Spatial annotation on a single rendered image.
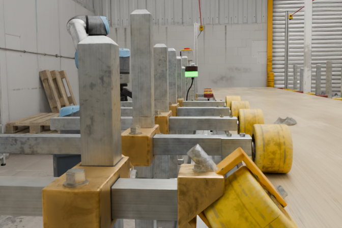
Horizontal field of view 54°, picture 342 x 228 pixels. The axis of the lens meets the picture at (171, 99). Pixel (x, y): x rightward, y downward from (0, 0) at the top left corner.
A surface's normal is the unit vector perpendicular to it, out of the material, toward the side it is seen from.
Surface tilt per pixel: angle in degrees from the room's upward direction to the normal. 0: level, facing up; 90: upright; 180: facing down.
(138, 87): 90
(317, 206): 0
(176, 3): 90
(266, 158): 101
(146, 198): 90
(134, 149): 90
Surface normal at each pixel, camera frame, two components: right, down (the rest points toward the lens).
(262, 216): -0.25, -0.11
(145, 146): -0.10, 0.07
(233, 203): -0.51, -0.46
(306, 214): -0.01, -1.00
